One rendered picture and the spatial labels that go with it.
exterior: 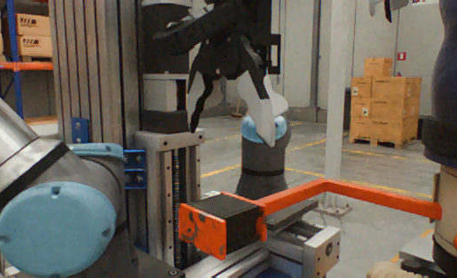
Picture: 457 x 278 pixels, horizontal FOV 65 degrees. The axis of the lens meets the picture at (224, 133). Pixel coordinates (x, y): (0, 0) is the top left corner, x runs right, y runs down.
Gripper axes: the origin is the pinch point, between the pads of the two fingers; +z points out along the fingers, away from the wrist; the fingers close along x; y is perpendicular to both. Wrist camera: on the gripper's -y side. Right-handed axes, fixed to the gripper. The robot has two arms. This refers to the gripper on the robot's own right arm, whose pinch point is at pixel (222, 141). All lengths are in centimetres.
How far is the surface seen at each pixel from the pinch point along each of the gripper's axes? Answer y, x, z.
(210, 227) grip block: -4.3, -2.3, 9.8
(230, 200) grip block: 1.8, 0.5, 8.5
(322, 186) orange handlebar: 22.7, -1.1, 10.6
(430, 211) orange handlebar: 24.6, -17.8, 11.1
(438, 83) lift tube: 22.8, -17.9, -7.5
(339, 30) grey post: 290, 149, -51
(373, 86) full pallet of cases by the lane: 667, 286, 12
